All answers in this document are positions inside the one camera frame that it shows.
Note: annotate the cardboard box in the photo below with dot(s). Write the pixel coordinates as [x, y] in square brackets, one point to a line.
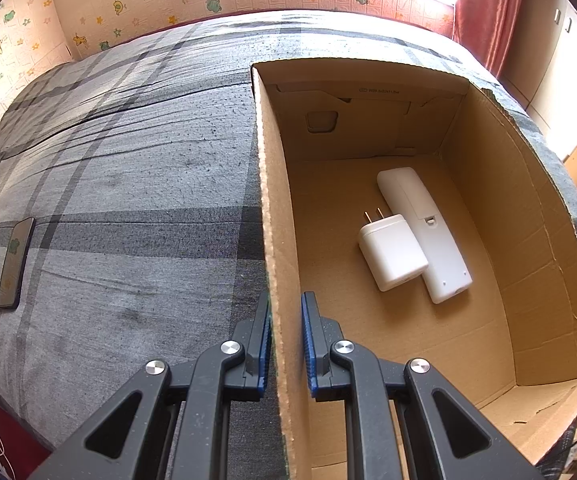
[468, 370]

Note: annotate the large white charger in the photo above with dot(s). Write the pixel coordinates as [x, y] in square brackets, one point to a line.
[391, 255]

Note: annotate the beige wardrobe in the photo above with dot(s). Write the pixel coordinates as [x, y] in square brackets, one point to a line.
[558, 60]

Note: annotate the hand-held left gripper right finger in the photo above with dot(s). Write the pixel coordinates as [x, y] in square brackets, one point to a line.
[309, 355]

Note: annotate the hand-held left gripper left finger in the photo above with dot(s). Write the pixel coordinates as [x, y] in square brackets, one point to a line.
[264, 355]

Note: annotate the red curtain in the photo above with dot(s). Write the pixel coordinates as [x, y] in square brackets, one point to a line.
[488, 10]

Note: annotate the white remote control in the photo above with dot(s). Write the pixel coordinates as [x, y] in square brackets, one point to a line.
[443, 265]

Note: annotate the grey plaid bedsheet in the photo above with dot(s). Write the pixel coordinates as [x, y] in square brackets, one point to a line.
[118, 185]

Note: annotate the black smartphone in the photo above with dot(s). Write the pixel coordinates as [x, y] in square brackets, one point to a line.
[16, 265]

